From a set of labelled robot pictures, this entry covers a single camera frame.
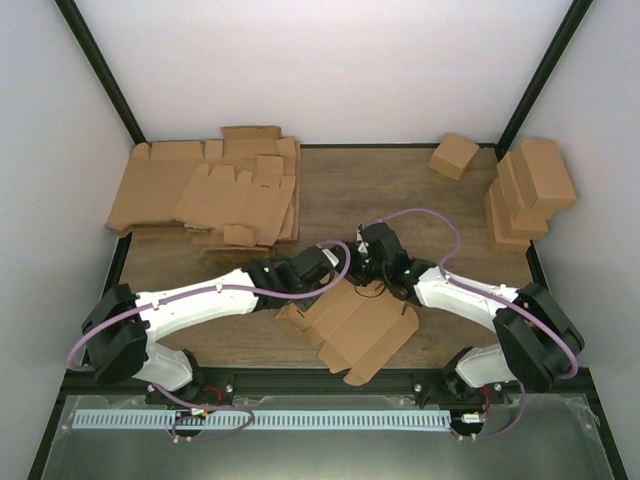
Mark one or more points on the folded brown box tilted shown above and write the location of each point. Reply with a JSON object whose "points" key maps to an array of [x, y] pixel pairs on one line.
{"points": [[453, 156]]}

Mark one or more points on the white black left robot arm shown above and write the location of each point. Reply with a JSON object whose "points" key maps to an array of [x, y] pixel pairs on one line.
{"points": [[122, 335]]}

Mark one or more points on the black left frame post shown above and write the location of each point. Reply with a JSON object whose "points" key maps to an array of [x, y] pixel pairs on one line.
{"points": [[79, 28]]}

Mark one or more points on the stack of flat cardboard blanks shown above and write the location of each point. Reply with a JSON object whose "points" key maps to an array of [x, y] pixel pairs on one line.
{"points": [[238, 192]]}

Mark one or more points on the brown cardboard box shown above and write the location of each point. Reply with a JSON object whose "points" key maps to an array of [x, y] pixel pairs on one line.
{"points": [[358, 329]]}

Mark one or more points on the black frame post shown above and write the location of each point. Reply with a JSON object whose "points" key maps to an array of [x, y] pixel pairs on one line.
{"points": [[554, 52], [79, 28]]}

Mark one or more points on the lower folded brown box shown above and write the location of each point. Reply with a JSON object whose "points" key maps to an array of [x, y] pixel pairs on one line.
{"points": [[496, 221]]}

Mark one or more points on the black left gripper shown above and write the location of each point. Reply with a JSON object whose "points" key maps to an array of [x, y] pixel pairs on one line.
{"points": [[306, 303]]}

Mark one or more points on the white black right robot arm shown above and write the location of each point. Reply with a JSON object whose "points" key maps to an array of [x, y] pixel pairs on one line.
{"points": [[537, 344]]}

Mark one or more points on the black right frame post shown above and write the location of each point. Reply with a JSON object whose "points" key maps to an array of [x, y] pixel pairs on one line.
{"points": [[554, 52]]}

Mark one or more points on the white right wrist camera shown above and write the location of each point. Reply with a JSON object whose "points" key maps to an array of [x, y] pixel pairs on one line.
{"points": [[361, 245]]}

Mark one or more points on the light blue slotted cable duct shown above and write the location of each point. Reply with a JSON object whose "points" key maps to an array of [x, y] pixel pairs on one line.
{"points": [[265, 420]]}

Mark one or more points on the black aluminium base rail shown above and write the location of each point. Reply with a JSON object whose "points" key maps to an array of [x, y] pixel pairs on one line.
{"points": [[224, 385]]}

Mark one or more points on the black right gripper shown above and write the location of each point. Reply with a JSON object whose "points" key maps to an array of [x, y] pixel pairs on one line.
{"points": [[348, 274]]}

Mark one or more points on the top folded brown box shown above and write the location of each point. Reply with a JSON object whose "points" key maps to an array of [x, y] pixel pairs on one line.
{"points": [[543, 178]]}

